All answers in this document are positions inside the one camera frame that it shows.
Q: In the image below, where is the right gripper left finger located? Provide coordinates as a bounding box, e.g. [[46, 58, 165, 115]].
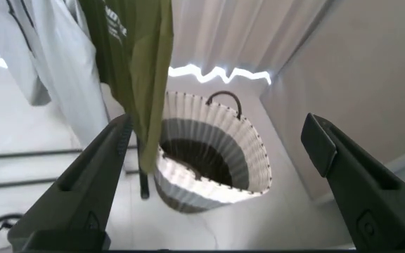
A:
[[7, 113, 134, 251]]

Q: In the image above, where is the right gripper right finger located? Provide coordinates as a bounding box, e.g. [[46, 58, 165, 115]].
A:
[[300, 112, 405, 252]]

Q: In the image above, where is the black clothes rack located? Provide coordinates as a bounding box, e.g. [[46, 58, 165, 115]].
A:
[[0, 131, 151, 200]]

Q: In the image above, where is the white laundry basket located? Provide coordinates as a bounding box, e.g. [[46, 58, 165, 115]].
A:
[[153, 90, 273, 214]]

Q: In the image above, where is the pale grey garment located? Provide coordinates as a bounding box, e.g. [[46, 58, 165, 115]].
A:
[[0, 0, 110, 148]]

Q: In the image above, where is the green printed garment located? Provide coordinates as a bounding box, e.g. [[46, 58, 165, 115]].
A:
[[78, 0, 174, 175]]

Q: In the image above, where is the white curtain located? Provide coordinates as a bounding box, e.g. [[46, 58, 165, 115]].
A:
[[169, 0, 332, 77]]

